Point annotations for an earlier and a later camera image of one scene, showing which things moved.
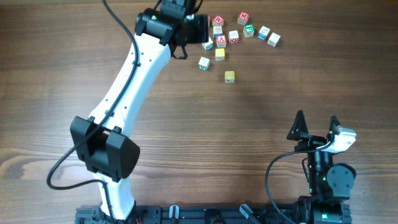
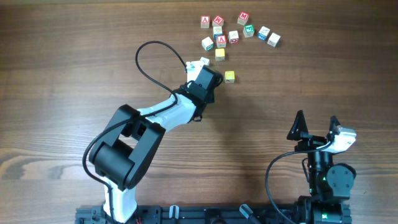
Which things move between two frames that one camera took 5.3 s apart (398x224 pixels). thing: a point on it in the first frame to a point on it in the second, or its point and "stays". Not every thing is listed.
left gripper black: [204, 29] to [187, 86]
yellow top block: [229, 76] stays
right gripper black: [310, 141] stays
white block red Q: [234, 37] stays
